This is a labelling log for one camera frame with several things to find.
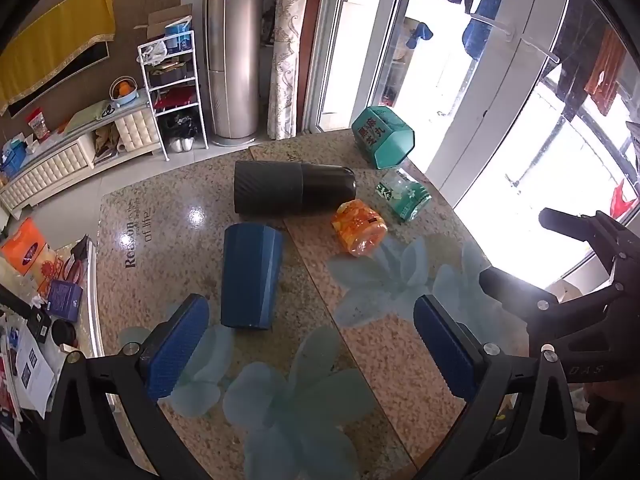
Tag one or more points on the orange box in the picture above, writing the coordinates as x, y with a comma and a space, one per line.
25, 245

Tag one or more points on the white paper sheet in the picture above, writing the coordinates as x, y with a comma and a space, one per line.
35, 370

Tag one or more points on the blue bag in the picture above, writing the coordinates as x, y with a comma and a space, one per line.
12, 160

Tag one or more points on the patterned beige curtain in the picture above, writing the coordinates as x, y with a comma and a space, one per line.
287, 50

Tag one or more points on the white tufted cabinet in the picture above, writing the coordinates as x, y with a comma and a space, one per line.
50, 172

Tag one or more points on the yellow cloth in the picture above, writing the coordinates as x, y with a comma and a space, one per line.
55, 42

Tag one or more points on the black thermos cup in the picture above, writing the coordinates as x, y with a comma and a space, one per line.
290, 187

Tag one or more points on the hanging black garment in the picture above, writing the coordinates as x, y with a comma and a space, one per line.
580, 50

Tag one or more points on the red cloth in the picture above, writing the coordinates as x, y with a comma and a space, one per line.
622, 202

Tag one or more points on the green cushion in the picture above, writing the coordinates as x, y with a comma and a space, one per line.
87, 116

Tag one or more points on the blue pot with oranges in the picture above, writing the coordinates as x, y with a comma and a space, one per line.
122, 92

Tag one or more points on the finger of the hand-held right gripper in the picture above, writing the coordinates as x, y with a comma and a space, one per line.
562, 220
515, 287

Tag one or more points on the hanging orange garment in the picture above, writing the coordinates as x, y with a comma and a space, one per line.
605, 72

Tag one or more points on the hanging blue garment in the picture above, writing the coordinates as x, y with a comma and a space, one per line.
482, 20

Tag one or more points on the small blue cloth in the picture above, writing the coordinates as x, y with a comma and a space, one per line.
420, 34

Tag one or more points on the black round jar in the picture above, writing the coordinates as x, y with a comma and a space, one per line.
64, 332

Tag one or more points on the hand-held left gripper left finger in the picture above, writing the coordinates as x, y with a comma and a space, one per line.
175, 345

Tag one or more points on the green white plastic jar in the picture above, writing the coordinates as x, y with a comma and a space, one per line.
405, 195

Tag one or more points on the blue faceted cup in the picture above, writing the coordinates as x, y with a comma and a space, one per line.
251, 280

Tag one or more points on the green hexagonal tin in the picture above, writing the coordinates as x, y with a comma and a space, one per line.
382, 135

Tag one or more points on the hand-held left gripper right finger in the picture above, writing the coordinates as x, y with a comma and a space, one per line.
445, 345

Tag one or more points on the dark blue box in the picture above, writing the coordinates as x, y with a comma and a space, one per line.
65, 300

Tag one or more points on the black television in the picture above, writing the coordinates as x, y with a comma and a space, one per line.
80, 64

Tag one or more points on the red snack bag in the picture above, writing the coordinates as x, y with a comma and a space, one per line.
39, 125

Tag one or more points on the white shoes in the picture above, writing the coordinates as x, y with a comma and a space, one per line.
181, 144

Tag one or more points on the silver standing air conditioner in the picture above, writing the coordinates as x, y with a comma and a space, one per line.
232, 50

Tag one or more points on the cardboard box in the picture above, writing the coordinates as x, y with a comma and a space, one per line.
167, 17

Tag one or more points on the blue tub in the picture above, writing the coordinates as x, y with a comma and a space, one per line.
180, 37

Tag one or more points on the orange plastic jar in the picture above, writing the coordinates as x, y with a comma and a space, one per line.
360, 230

